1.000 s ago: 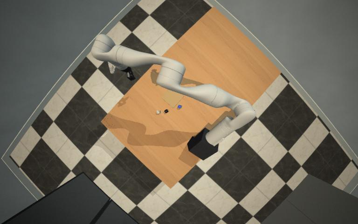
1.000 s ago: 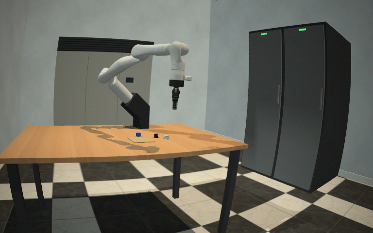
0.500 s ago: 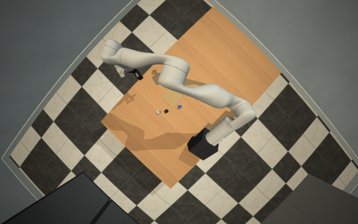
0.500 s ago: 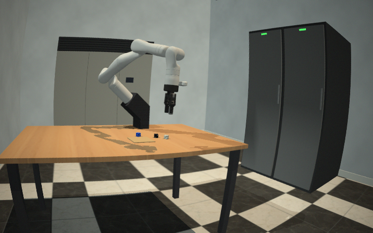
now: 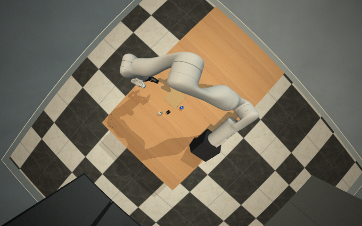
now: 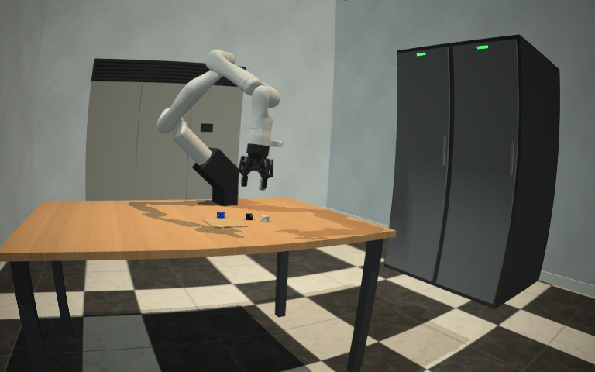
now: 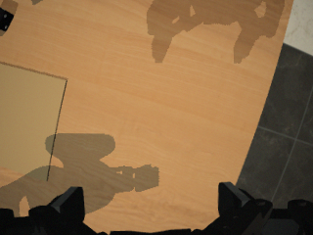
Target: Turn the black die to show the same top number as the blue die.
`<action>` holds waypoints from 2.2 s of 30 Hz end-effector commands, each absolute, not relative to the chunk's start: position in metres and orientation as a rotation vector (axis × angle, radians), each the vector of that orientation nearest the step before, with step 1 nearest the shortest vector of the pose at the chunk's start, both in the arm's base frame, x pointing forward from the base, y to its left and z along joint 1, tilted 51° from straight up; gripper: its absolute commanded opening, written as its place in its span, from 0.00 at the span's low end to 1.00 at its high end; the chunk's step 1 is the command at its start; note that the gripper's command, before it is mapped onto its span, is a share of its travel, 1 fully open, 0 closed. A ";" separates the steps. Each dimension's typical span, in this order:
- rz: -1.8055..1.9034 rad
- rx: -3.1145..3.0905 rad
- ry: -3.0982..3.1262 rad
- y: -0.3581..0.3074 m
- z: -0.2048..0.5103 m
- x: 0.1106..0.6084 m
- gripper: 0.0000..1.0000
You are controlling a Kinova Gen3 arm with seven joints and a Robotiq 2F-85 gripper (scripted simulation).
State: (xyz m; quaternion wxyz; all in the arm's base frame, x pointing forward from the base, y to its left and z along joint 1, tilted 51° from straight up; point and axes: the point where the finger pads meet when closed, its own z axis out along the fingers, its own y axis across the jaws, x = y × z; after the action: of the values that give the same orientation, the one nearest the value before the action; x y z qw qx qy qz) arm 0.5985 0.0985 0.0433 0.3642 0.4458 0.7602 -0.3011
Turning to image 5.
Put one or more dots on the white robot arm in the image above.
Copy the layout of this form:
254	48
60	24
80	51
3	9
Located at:
184	76

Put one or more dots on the beige flat mat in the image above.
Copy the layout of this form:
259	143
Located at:
174	98

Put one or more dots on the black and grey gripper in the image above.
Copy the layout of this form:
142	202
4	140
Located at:
152	79

